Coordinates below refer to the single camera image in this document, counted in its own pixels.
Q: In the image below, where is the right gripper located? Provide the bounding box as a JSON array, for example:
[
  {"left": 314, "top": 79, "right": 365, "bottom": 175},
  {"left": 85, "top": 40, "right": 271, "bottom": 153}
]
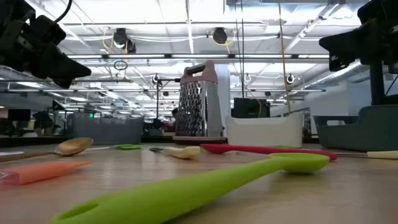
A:
[{"left": 318, "top": 17, "right": 398, "bottom": 74}]

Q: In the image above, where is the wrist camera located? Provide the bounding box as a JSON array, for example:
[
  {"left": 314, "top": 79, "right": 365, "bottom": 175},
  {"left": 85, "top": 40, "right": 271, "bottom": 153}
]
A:
[
  {"left": 357, "top": 0, "right": 393, "bottom": 25},
  {"left": 30, "top": 14, "right": 67, "bottom": 45}
]

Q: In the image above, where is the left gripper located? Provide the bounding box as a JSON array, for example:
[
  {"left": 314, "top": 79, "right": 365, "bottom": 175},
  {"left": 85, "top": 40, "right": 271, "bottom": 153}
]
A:
[{"left": 0, "top": 18, "right": 93, "bottom": 90}]

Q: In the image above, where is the black hanging cable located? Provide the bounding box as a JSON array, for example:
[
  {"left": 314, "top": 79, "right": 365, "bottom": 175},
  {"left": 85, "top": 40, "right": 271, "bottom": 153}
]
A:
[{"left": 239, "top": 0, "right": 246, "bottom": 100}]

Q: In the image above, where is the black ceiling cable reel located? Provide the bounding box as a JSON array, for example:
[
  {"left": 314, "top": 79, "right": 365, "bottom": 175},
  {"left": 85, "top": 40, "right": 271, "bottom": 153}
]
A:
[
  {"left": 112, "top": 27, "right": 137, "bottom": 54},
  {"left": 212, "top": 27, "right": 229, "bottom": 45}
]

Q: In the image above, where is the black light stand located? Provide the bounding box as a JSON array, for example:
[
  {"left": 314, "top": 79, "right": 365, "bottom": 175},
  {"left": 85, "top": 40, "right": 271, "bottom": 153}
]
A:
[{"left": 155, "top": 77, "right": 181, "bottom": 121}]

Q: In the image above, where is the long ceiling light bar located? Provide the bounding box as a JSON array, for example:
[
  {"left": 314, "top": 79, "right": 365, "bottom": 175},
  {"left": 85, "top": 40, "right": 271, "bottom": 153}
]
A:
[{"left": 67, "top": 53, "right": 330, "bottom": 60}]

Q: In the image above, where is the black table frame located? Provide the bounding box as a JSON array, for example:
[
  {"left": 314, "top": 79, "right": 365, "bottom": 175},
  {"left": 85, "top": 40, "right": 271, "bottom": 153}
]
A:
[{"left": 0, "top": 134, "right": 320, "bottom": 147}]

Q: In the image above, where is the black monitor stand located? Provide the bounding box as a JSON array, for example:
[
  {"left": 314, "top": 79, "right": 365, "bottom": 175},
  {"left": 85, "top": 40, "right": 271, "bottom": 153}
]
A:
[{"left": 369, "top": 60, "right": 387, "bottom": 106}]

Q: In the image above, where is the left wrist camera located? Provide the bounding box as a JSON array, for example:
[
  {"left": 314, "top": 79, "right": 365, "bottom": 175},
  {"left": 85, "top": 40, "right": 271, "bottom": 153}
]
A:
[{"left": 30, "top": 14, "right": 67, "bottom": 45}]

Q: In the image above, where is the orange silicone spatula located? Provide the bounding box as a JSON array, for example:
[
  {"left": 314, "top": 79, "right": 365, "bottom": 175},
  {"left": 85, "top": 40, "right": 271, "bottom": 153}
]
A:
[{"left": 0, "top": 160, "right": 93, "bottom": 187}]

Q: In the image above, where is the black blade knife cream handle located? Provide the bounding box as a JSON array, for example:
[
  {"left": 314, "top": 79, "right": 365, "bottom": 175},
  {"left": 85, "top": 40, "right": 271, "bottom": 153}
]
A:
[{"left": 148, "top": 145, "right": 201, "bottom": 161}]

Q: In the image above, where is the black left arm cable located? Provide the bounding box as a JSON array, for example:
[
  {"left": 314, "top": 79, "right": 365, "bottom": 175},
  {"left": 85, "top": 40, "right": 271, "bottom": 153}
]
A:
[{"left": 54, "top": 0, "right": 73, "bottom": 23}]

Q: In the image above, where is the grey translucent plastic bin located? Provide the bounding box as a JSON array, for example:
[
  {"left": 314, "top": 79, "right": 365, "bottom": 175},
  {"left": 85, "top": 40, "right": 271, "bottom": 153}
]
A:
[{"left": 66, "top": 112, "right": 146, "bottom": 146}]

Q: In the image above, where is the green silicone spatula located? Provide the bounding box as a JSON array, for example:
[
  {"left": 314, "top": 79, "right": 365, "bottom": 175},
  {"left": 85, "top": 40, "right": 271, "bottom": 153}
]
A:
[{"left": 86, "top": 144, "right": 142, "bottom": 151}]

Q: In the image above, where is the person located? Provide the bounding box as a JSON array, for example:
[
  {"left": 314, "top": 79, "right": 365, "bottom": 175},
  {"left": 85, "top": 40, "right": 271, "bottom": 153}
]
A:
[{"left": 164, "top": 107, "right": 180, "bottom": 133}]

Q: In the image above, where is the white plastic bin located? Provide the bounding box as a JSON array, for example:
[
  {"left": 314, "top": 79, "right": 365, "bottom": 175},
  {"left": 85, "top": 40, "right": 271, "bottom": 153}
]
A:
[{"left": 225, "top": 111, "right": 305, "bottom": 149}]

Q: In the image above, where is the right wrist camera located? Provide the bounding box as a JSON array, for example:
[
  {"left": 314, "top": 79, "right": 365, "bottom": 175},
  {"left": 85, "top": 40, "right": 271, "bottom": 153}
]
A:
[{"left": 357, "top": 0, "right": 393, "bottom": 25}]

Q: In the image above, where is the red silicone spoon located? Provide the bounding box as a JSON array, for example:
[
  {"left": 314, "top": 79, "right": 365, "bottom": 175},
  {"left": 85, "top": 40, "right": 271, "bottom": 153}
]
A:
[{"left": 200, "top": 143, "right": 338, "bottom": 162}]

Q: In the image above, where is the lime green silicone spoon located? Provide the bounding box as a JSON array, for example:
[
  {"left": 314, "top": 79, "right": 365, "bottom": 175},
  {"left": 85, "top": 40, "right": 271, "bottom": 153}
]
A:
[{"left": 46, "top": 152, "right": 330, "bottom": 224}]

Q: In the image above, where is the steel box grater pink handle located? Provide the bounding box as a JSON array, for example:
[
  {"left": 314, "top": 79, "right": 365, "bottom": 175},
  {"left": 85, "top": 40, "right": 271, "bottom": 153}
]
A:
[{"left": 172, "top": 60, "right": 228, "bottom": 145}]

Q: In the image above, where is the black box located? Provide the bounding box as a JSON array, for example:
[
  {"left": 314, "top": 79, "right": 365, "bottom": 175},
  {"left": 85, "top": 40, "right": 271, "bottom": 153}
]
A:
[{"left": 231, "top": 98, "right": 271, "bottom": 119}]

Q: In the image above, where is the teal plastic bin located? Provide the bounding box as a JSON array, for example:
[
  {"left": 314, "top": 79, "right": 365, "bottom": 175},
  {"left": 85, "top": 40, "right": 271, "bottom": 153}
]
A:
[{"left": 313, "top": 105, "right": 398, "bottom": 152}]

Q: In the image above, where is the black background monitor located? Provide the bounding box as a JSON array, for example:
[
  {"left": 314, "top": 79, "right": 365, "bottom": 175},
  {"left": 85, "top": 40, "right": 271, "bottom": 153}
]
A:
[{"left": 7, "top": 108, "right": 32, "bottom": 123}]

